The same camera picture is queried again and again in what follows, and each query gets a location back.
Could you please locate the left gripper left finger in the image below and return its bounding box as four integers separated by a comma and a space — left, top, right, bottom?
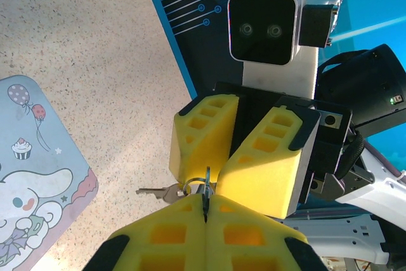
82, 194, 209, 271

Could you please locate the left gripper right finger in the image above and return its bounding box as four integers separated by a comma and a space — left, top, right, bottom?
204, 194, 329, 271

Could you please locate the silver key ring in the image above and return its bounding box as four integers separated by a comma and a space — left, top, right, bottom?
182, 177, 209, 196

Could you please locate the silver key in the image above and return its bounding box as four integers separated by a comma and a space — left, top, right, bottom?
135, 185, 187, 204

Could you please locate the dark panel with line print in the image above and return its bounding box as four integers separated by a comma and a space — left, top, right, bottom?
138, 0, 286, 100

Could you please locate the blue pink cartoon tin box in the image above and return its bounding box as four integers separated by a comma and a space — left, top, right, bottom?
0, 75, 99, 271

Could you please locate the black braided cable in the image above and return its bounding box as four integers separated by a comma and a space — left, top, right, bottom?
332, 131, 365, 180

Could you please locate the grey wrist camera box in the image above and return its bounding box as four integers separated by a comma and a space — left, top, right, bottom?
227, 0, 308, 66

